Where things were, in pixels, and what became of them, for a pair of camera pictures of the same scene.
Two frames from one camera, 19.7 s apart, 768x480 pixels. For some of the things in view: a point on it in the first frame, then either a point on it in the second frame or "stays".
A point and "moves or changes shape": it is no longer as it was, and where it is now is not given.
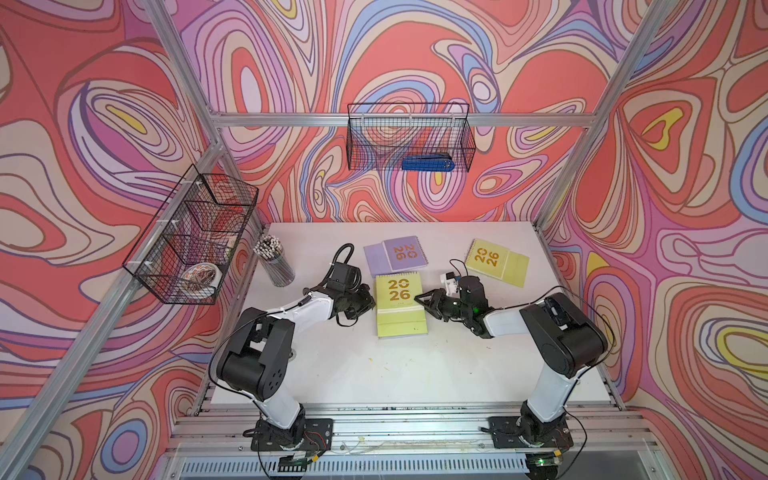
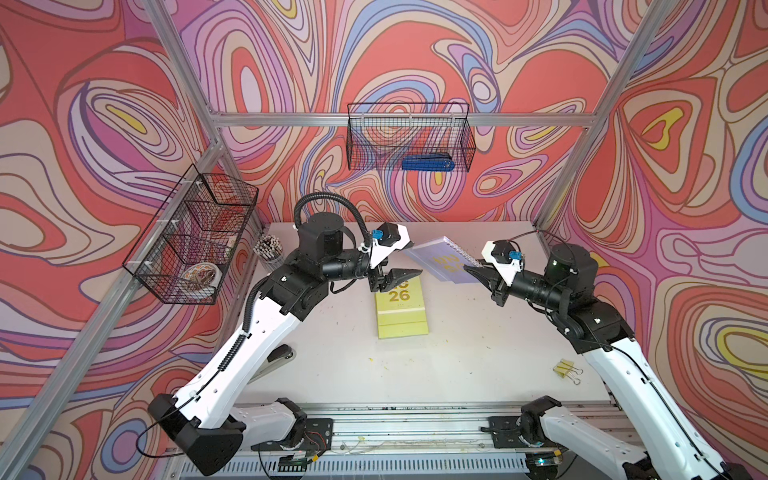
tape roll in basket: (201, 278) stays
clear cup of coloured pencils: (272, 255) stays
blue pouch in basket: (428, 162) stays
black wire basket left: (188, 251) stays
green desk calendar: (498, 263) moves or changes shape
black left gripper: (368, 302) to (390, 281)
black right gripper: (433, 304) to (494, 285)
